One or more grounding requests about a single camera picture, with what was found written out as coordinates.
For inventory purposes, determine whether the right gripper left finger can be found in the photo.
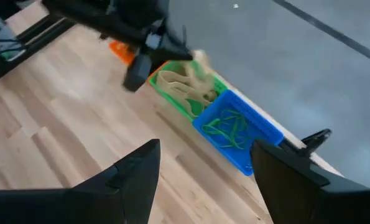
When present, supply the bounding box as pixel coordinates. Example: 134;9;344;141
0;138;161;224

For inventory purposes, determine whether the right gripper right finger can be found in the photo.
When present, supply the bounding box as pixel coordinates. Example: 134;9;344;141
249;138;370;224

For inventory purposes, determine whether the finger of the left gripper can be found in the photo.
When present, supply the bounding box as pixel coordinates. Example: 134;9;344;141
158;27;195;62

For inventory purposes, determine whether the wide tan rubber band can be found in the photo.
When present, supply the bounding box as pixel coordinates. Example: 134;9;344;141
183;49;219;102
155;70;206;108

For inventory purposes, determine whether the green rubber band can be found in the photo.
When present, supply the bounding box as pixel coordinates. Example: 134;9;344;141
218;108;251;151
201;116;235;138

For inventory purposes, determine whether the orange plastic basket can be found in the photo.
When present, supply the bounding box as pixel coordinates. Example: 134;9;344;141
108;40;170;83

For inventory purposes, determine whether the green plastic basket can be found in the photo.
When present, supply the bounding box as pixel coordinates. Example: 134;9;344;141
147;58;229;123

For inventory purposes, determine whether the blue plastic basket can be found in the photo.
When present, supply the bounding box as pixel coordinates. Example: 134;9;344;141
192;89;285;177

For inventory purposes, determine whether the black bracket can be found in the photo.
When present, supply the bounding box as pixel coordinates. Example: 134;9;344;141
297;128;333;157

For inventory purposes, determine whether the black table frame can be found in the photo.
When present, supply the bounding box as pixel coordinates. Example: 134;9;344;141
0;14;77;88

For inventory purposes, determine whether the white device with cables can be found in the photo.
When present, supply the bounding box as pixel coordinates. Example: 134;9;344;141
0;14;27;62

